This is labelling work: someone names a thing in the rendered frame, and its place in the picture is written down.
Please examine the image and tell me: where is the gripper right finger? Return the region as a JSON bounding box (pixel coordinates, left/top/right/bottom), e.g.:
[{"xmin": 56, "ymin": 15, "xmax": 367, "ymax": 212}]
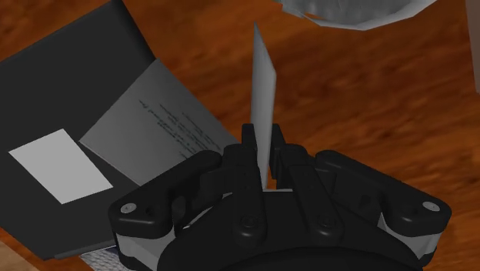
[{"xmin": 268, "ymin": 122, "xmax": 453, "ymax": 246}]

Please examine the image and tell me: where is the blank white paper sheet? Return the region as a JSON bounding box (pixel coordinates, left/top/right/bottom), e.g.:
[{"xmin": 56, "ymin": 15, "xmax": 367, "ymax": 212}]
[{"xmin": 8, "ymin": 128, "xmax": 114, "ymax": 206}]

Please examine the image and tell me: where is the grey sheet with writing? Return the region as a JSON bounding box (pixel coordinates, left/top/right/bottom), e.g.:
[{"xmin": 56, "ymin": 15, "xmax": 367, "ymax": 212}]
[{"xmin": 78, "ymin": 58, "xmax": 241, "ymax": 187}]

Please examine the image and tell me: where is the black flat folder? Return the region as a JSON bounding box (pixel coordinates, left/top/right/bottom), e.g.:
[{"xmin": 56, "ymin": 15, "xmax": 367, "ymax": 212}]
[{"xmin": 0, "ymin": 0, "xmax": 188, "ymax": 262}]

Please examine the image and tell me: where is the thin grey card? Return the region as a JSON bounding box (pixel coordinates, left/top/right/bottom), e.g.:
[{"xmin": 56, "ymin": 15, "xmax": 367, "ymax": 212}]
[{"xmin": 249, "ymin": 22, "xmax": 278, "ymax": 191}]

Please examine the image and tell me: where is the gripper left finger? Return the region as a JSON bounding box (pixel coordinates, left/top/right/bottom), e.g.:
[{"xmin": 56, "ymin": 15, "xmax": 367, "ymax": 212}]
[{"xmin": 108, "ymin": 122, "xmax": 268, "ymax": 249}]

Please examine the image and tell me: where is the white blue patterned cloth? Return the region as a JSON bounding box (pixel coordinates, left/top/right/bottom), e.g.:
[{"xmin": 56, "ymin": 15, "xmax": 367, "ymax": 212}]
[{"xmin": 79, "ymin": 246, "xmax": 122, "ymax": 271}]

